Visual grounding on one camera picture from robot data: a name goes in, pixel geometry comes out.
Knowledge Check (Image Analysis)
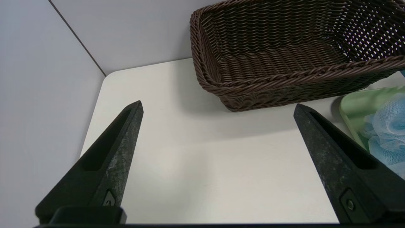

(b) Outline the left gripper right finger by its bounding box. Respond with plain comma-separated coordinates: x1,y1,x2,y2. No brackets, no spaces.
294,104,405,224

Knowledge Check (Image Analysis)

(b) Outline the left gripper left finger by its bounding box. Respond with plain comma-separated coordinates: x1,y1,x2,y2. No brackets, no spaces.
35,100,144,224

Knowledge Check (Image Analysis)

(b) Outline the dark brown wicker basket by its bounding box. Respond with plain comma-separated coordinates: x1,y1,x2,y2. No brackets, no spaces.
190,0,405,112

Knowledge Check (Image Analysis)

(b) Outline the light blue mesh loofah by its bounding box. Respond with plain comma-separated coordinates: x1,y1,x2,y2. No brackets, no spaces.
361,70,405,179

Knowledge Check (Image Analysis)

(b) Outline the light green plastic tray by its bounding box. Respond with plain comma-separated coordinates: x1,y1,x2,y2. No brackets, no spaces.
339,85,405,152

